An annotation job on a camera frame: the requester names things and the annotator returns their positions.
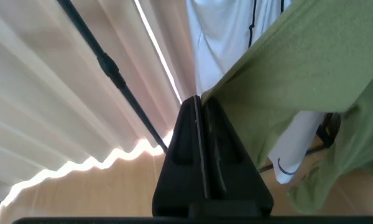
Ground black clothes rack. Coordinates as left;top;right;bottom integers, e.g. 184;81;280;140
56;0;342;174

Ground green garment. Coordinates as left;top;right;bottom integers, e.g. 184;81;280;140
201;0;373;215

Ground beige curtain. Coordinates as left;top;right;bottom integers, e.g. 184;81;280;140
0;0;197;203

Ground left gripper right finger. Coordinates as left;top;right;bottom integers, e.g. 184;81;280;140
201;96;274;217

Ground pale grey shorts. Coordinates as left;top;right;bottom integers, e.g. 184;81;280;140
186;0;326;185

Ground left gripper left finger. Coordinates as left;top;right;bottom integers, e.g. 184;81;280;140
152;95;208;218

